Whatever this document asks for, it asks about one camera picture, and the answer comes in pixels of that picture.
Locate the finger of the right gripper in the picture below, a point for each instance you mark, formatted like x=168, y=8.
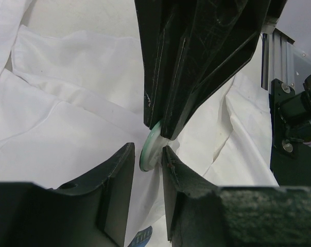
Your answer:
x=220, y=39
x=161, y=25

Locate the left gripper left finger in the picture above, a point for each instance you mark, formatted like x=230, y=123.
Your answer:
x=91, y=210

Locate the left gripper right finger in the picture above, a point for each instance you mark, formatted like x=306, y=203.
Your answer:
x=199, y=213

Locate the colourful painted round brooch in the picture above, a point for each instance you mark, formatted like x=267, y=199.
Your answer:
x=152, y=148

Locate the white garment shirt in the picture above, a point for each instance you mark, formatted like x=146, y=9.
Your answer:
x=68, y=105

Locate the blue round brooch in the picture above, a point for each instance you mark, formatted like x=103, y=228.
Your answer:
x=142, y=238

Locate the aluminium front rail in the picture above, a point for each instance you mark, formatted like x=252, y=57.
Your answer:
x=277, y=59

